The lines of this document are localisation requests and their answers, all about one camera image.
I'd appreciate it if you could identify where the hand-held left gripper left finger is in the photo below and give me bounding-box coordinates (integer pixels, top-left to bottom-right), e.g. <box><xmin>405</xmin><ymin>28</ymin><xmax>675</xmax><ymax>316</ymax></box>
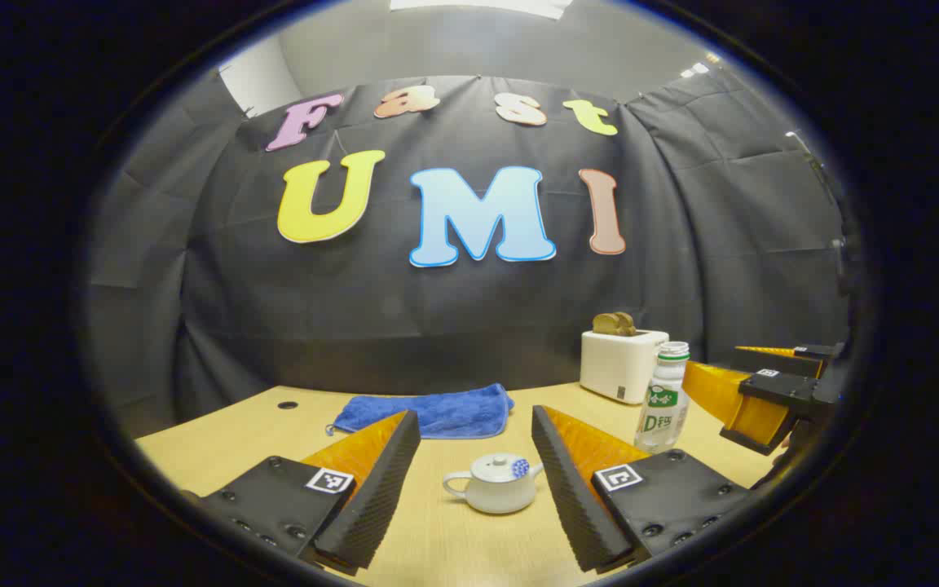
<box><xmin>180</xmin><ymin>410</ymin><xmax>421</xmax><ymax>576</ymax></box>

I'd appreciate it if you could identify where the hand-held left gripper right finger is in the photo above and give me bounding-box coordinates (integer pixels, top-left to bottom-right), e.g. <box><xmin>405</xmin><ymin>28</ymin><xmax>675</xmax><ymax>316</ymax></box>
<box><xmin>531</xmin><ymin>405</ymin><xmax>752</xmax><ymax>573</ymax></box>

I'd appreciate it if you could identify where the white teacup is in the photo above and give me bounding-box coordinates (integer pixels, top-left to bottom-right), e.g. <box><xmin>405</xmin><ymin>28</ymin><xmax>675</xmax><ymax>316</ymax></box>
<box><xmin>443</xmin><ymin>453</ymin><xmax>544</xmax><ymax>515</ymax></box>

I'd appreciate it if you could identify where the white water bottle green label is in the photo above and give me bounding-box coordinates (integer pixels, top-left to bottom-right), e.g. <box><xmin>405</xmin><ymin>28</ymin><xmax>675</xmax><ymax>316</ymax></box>
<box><xmin>634</xmin><ymin>342</ymin><xmax>691</xmax><ymax>455</ymax></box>

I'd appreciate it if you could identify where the blue towel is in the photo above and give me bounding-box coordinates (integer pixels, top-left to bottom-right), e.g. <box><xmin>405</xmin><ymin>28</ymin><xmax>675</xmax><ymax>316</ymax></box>
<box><xmin>325</xmin><ymin>383</ymin><xmax>515</xmax><ymax>440</ymax></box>

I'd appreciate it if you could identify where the white toaster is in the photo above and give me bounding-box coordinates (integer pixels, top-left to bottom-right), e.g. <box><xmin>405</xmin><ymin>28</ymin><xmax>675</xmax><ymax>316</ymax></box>
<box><xmin>580</xmin><ymin>329</ymin><xmax>670</xmax><ymax>405</ymax></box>

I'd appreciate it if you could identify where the ceiling light panel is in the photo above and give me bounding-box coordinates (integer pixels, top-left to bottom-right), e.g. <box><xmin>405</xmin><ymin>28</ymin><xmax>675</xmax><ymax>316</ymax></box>
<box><xmin>388</xmin><ymin>0</ymin><xmax>572</xmax><ymax>21</ymax></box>

